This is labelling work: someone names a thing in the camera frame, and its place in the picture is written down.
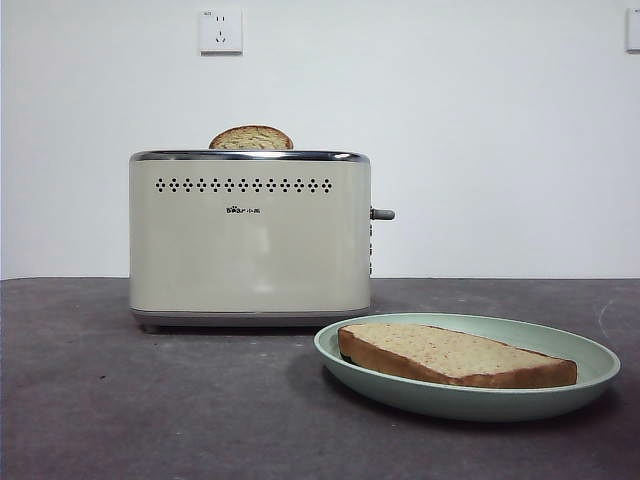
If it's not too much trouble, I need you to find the large toast bread slice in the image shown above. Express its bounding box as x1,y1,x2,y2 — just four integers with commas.
337,322,579,389

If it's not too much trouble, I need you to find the pale green round plate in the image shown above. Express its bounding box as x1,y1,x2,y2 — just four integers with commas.
313,312,622,424

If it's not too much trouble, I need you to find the cream two-slot toaster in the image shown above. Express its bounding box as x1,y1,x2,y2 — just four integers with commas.
128,148,396,334

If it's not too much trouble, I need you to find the small toast bread slice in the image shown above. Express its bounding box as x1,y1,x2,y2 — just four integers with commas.
208,124,294,150

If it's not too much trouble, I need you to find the white wall socket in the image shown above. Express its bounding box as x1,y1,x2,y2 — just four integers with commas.
199,8,244,56

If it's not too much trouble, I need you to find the white wall plate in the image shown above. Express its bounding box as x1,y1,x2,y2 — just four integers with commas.
626,8,640,54

